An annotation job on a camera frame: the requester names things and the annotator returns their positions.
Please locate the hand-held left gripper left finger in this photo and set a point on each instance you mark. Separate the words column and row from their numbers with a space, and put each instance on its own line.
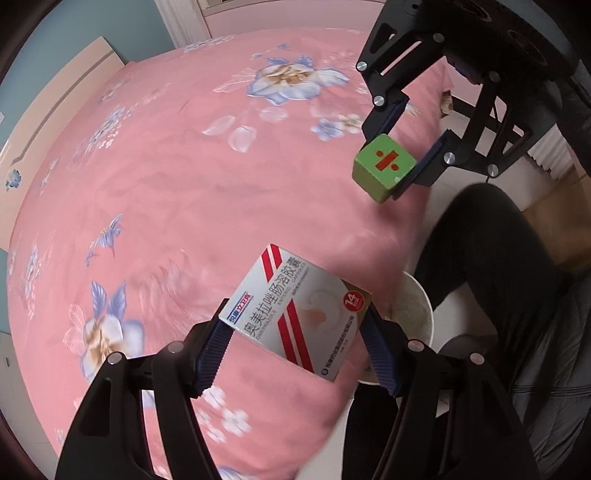
column 212, row 350

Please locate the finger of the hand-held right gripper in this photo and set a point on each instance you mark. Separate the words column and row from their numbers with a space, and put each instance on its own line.
column 429, row 161
column 388, row 117

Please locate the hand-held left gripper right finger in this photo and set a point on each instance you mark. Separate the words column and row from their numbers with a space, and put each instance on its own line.
column 381, row 355

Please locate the green cube with red sign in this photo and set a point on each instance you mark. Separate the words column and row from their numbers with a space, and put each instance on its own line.
column 383, row 161

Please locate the white round bin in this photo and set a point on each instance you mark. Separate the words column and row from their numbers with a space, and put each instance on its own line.
column 411, row 304

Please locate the white red-striped medicine box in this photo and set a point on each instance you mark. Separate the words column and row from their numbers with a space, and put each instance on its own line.
column 295, row 314

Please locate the white ribbed panel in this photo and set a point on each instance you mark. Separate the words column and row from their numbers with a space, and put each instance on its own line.
column 554, row 154

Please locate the pink floral bedsheet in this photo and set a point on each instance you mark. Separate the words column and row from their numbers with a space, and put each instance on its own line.
column 184, row 184

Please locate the person's gray jacket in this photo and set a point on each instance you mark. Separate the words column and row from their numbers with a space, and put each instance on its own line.
column 558, row 369

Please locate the white bedside cabinet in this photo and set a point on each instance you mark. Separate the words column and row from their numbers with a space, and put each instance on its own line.
column 16, row 383

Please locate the beige wooden headboard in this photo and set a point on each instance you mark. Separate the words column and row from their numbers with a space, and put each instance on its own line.
column 55, row 115

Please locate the white door frame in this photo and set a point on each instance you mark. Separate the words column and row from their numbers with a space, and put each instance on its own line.
column 184, row 21

